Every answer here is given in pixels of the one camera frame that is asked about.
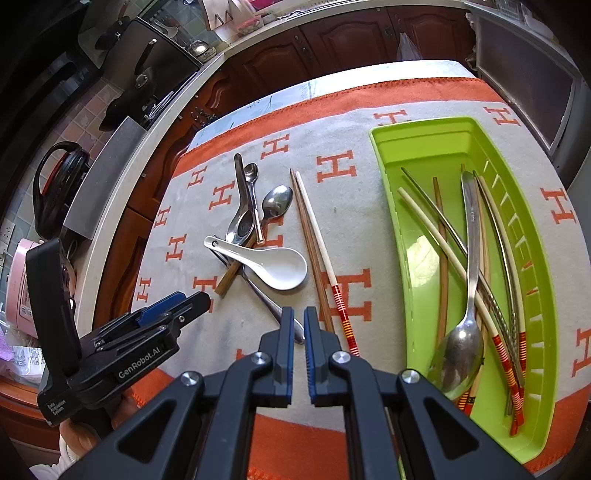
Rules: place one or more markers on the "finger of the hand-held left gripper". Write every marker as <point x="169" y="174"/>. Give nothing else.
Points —
<point x="189" y="309"/>
<point x="159" y="308"/>

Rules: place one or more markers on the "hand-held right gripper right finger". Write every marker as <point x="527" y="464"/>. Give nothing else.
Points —
<point x="310" y="360"/>

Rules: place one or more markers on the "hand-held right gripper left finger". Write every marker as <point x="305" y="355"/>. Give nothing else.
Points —
<point x="287" y="355"/>

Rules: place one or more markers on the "steel fork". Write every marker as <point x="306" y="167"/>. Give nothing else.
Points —
<point x="277" y="311"/>

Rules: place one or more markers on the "white red-striped chopstick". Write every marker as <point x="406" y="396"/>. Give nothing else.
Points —
<point x="522" y="350"/>
<point x="425" y="223"/>
<point x="344" y="318"/>

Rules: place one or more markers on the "reddish brown wooden chopstick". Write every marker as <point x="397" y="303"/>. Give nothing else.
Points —
<point x="323" y="300"/>
<point x="442" y="277"/>

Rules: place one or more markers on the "white ceramic spoon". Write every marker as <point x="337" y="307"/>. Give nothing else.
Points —
<point x="277" y="270"/>

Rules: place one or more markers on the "steel deep soup spoon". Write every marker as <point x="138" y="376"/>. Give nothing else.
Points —
<point x="240" y="226"/>

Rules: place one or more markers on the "steel tablespoon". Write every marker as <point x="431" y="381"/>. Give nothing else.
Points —
<point x="277" y="201"/>

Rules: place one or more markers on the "green plastic tray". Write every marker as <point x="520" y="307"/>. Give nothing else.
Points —
<point x="415" y="258"/>

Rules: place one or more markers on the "small steel teaspoon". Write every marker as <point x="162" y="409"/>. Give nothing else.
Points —
<point x="250" y="171"/>

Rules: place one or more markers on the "twisted steel chopstick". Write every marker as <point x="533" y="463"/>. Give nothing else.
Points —
<point x="501" y="318"/>
<point x="511" y="318"/>

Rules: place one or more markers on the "tan bamboo chopstick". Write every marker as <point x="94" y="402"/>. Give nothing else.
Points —
<point x="484" y="240"/>

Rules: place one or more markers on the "person's left hand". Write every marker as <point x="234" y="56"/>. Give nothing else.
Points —
<point x="78" y="436"/>

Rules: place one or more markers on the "pink rice cooker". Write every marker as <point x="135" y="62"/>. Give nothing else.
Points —
<point x="21" y="286"/>

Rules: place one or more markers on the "grey metal panel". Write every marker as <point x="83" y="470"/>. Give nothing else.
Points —
<point x="106" y="180"/>

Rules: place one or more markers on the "orange grey printed blanket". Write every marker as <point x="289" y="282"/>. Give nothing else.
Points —
<point x="360" y="221"/>

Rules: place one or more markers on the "black red kitchen appliance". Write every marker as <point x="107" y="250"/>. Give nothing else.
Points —
<point x="64" y="170"/>

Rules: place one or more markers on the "black cooktop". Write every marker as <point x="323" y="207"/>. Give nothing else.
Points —
<point x="171" y="69"/>

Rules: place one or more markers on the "small metal bowl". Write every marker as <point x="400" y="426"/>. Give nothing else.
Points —
<point x="199" y="47"/>

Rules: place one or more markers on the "pink plastic container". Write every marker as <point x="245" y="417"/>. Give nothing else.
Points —
<point x="249" y="24"/>

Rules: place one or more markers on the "clear plastic bag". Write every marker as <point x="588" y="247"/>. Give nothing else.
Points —
<point x="408" y="48"/>

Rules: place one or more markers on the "grey appliance door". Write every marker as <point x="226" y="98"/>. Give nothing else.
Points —
<point x="577" y="166"/>

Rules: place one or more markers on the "grey metal cabinet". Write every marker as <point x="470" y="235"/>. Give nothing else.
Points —
<point x="521" y="64"/>

